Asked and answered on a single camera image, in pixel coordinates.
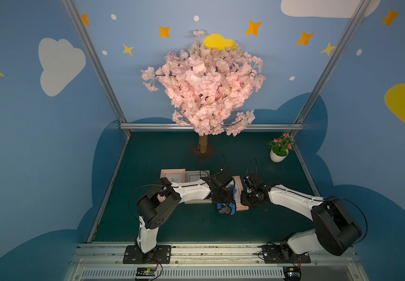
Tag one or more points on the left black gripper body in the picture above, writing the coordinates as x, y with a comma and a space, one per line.
225, 202

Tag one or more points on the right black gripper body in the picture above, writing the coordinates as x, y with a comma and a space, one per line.
248, 198

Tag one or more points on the blue and grey cloth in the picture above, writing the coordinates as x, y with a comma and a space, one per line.
228, 208

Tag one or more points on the pink picture frame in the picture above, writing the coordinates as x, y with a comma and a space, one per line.
174, 175
237, 194

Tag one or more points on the green picture frame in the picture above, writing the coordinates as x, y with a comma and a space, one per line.
194, 176

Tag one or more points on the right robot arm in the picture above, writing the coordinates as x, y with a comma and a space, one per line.
335, 229

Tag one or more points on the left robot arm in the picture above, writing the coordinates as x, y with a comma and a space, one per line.
160, 201

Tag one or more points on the white pot with flowers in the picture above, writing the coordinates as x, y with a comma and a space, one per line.
280, 147

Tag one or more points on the right controller board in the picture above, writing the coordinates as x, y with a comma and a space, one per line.
292, 274

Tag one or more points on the controller board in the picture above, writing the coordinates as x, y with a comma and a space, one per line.
292, 274
145, 273

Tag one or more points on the pink blossom artificial tree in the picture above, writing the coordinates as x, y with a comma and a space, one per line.
206, 84

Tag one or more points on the left controller board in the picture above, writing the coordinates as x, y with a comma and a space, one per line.
145, 273

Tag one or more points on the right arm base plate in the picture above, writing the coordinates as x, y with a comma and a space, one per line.
274, 253

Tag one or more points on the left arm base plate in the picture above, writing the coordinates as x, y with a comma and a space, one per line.
134, 255

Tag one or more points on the aluminium front rail assembly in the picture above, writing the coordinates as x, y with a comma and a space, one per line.
239, 261

